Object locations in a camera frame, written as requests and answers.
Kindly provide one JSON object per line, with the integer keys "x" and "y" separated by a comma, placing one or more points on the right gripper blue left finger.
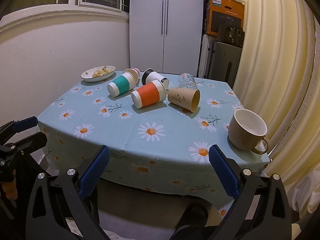
{"x": 79, "y": 187}

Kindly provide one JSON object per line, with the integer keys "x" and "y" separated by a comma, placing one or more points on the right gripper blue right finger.
{"x": 236, "y": 185}

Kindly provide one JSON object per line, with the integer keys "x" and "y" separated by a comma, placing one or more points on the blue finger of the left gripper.
{"x": 25, "y": 146}
{"x": 9, "y": 129}

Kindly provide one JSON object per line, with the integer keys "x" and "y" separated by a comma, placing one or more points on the teal banded paper cup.
{"x": 121, "y": 84}

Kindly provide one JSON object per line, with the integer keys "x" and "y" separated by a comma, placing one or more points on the brown kraft paper cup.
{"x": 185, "y": 97}

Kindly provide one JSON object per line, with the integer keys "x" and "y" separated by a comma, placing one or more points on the clear glass cup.
{"x": 186, "y": 80}

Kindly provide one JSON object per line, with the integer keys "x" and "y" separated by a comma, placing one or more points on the pink banded paper cup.
{"x": 135, "y": 72}

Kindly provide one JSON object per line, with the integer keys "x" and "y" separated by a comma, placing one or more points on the orange banded paper cup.
{"x": 149, "y": 94}

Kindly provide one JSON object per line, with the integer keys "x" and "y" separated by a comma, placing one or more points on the black banded paper cup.
{"x": 150, "y": 75}

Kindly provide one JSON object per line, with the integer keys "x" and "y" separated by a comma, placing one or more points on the beige ceramic mug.
{"x": 247, "y": 131}

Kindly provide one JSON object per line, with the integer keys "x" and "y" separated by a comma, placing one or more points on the blue daisy tablecloth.
{"x": 160, "y": 148}

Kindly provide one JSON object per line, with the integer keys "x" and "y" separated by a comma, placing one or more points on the white plate with snacks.
{"x": 98, "y": 73}

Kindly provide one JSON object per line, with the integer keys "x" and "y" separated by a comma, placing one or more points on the cream curtain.
{"x": 278, "y": 78}

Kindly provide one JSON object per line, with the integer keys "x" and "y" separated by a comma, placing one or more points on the dark grey suitcase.
{"x": 222, "y": 62}

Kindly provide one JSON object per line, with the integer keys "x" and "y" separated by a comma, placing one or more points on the dark handbag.
{"x": 231, "y": 36}

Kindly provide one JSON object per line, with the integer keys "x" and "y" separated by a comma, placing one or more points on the orange Philips cardboard box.
{"x": 222, "y": 12}

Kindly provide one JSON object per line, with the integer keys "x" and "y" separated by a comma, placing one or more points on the white wardrobe cabinet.
{"x": 165, "y": 35}

